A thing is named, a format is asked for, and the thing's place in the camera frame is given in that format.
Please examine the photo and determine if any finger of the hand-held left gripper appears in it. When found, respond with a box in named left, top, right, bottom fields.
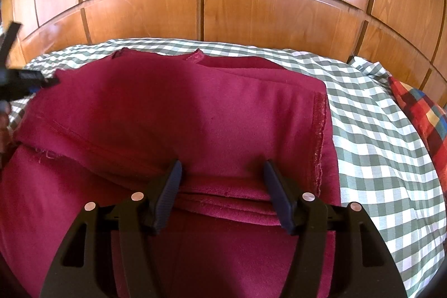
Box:
left=0, top=22, right=22, bottom=69
left=0, top=69, right=61, bottom=98

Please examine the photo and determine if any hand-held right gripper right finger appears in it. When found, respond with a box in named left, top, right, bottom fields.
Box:
left=263, top=160, right=407, bottom=298

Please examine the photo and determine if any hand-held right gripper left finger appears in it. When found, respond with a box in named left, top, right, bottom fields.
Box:
left=38, top=160, right=184, bottom=298

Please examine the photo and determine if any green checked bedsheet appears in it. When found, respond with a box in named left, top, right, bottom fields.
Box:
left=7, top=37, right=445, bottom=297

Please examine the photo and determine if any multicolour checked pillow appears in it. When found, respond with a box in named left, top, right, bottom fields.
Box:
left=387, top=75, right=447, bottom=187

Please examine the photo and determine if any maroon fleece garment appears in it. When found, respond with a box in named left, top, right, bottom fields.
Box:
left=0, top=48, right=342, bottom=298

